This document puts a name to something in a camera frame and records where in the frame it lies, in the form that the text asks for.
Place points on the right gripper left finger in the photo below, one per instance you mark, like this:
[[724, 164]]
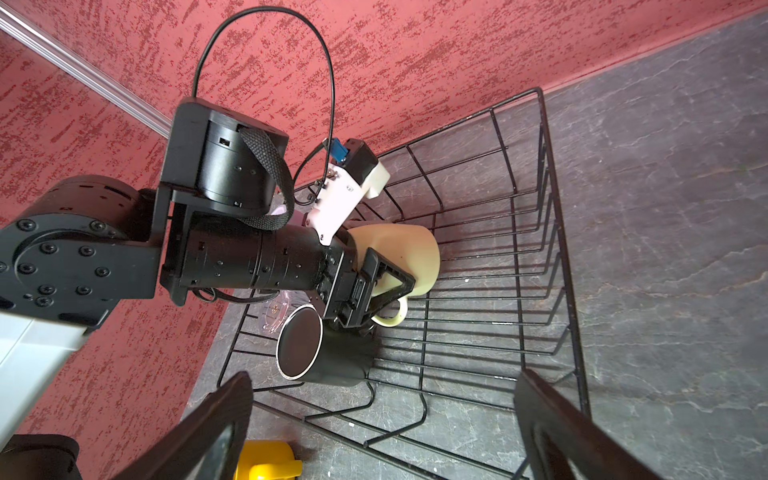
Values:
[[207, 442]]

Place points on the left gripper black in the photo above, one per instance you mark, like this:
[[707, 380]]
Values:
[[217, 252]]

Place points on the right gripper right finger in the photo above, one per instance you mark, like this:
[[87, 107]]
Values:
[[559, 439]]

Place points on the cream mug green handle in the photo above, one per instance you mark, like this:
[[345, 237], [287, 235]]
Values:
[[411, 248]]

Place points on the black mug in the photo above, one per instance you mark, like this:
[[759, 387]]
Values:
[[310, 351]]

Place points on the clear glass tumbler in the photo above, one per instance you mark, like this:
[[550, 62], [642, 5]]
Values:
[[277, 312]]

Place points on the lavender plastic cup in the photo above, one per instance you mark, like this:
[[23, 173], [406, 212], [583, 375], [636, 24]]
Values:
[[279, 210]]

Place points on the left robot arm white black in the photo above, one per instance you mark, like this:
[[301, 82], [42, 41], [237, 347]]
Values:
[[92, 241]]

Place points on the yellow mug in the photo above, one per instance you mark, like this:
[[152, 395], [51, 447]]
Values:
[[266, 460]]

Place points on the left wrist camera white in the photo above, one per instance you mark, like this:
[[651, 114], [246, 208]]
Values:
[[354, 173]]

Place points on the black wire dish rack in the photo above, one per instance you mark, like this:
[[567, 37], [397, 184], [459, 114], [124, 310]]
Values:
[[439, 400]]

